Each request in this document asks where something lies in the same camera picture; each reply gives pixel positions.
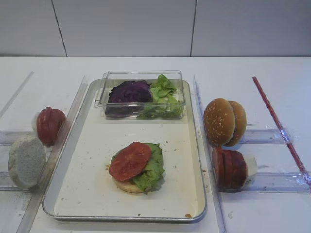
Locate sesame bun top front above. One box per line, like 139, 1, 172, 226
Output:
204, 98, 235, 146

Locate red plastic rod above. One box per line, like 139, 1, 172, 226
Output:
252, 77, 311, 187

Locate metal baking tray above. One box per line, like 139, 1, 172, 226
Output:
42, 80, 207, 222

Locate clear holder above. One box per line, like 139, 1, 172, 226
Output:
240, 129, 294, 144
218, 172, 311, 194

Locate sesame bun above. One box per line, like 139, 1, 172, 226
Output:
224, 100, 247, 147
204, 98, 235, 146

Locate pale bun half left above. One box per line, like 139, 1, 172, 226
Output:
8, 135, 46, 189

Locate clear plastic container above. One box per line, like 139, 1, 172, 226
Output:
95, 70, 186, 119

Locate green lettuce in container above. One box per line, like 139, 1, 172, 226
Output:
149, 74, 181, 103

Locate clear holder upper right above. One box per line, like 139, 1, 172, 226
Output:
240, 129, 294, 144

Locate white cheese slice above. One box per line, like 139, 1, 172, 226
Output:
244, 155, 258, 182

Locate clear holder lower right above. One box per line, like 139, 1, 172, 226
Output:
218, 172, 311, 194

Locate meat patty back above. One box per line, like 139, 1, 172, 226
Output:
231, 150, 247, 188

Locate meat patty middle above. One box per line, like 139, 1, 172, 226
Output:
222, 150, 233, 189

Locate purple cabbage piece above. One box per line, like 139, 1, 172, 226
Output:
108, 80, 152, 103

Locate tomato slice middle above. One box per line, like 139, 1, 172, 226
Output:
36, 107, 66, 146

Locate meat patty front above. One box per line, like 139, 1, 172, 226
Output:
212, 147, 225, 188

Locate bottom bun on tray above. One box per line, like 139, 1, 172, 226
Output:
112, 178, 143, 193

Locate tomato slice front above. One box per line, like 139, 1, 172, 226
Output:
109, 142, 152, 182

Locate tomato slice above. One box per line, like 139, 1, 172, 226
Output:
109, 142, 152, 182
36, 107, 66, 146

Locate meat patty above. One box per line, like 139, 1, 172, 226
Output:
231, 150, 247, 188
212, 147, 225, 188
222, 150, 233, 189

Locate green lettuce leaf on bun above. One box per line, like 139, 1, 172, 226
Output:
132, 143, 165, 192

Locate clear rail right of tray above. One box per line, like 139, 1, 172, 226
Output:
193, 75, 227, 233

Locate sesame bun top back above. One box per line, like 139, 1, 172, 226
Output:
224, 100, 247, 147

